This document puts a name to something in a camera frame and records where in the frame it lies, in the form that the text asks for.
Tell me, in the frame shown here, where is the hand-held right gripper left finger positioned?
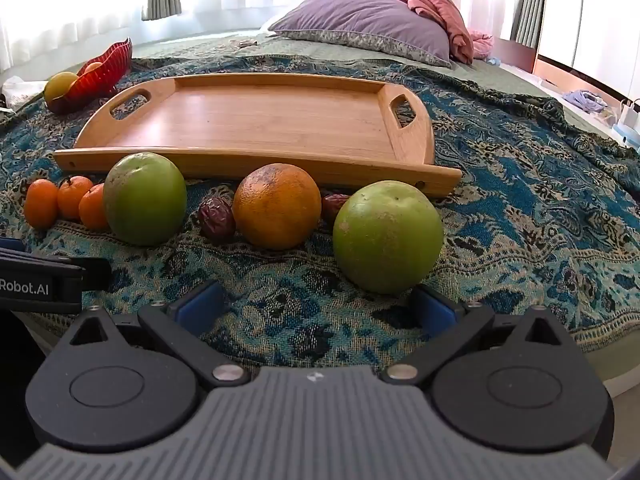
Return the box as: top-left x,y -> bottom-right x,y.
60,280 -> 252,390

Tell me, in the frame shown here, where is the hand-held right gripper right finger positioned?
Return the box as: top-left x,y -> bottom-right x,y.
380,284 -> 578,387

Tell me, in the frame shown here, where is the green apple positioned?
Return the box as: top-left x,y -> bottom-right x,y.
103,152 -> 188,247
332,181 -> 444,295

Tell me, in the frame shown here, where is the red date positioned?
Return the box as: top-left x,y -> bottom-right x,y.
196,197 -> 236,242
320,192 -> 351,226

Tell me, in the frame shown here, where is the small mandarin with stem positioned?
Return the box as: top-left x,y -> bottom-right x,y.
56,176 -> 95,220

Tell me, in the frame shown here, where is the large orange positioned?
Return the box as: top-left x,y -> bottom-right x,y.
232,163 -> 322,251

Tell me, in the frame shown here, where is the wooden serving tray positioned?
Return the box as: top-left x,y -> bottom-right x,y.
52,72 -> 463,198

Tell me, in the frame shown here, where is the blue paisley blanket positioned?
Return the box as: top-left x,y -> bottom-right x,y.
0,52 -> 640,376

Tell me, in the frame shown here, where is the yellowish citrus fruit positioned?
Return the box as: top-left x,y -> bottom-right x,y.
44,71 -> 80,103

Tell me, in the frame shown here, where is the red glass bowl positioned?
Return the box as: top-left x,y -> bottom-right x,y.
45,37 -> 133,115

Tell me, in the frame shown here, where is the green quilted bedspread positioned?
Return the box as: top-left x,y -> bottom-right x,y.
130,30 -> 621,146

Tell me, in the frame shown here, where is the lilac cloth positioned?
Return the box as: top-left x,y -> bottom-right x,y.
562,89 -> 608,113

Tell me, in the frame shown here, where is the brown wooden headboard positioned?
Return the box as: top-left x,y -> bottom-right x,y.
492,37 -> 538,73

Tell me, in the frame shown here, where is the white power strip with chargers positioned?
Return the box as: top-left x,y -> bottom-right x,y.
615,100 -> 640,148

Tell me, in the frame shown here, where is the white pillow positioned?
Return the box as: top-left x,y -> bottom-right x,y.
259,12 -> 288,36

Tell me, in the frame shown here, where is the purple pillow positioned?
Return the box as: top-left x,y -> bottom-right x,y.
267,0 -> 453,68

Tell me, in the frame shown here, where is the pink quilt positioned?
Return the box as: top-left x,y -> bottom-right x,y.
395,0 -> 496,63

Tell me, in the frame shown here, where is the white wardrobe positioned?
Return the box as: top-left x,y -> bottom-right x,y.
532,0 -> 640,111

